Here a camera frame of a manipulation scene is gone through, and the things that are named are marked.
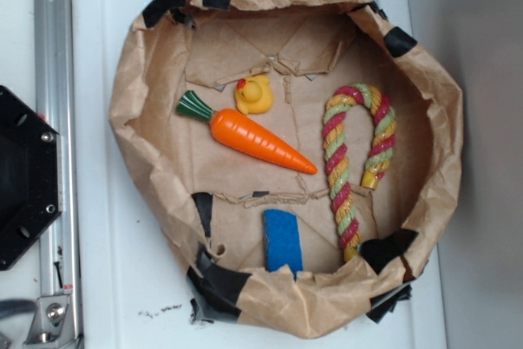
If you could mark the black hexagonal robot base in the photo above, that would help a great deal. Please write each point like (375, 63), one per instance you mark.
(30, 199)

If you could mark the yellow rubber duck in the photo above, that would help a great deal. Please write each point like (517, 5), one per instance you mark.
(253, 95)

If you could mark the multicolour rope cane toy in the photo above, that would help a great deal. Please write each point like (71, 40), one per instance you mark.
(336, 162)

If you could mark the white tray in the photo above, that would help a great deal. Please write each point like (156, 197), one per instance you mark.
(135, 294)

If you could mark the orange plastic carrot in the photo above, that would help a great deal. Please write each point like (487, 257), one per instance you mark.
(240, 133)

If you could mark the metal corner bracket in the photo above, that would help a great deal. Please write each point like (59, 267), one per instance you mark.
(52, 325)

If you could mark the blue sponge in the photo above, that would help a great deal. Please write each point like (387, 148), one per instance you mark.
(282, 244)

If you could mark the aluminium rail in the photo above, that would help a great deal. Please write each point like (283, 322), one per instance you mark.
(58, 246)

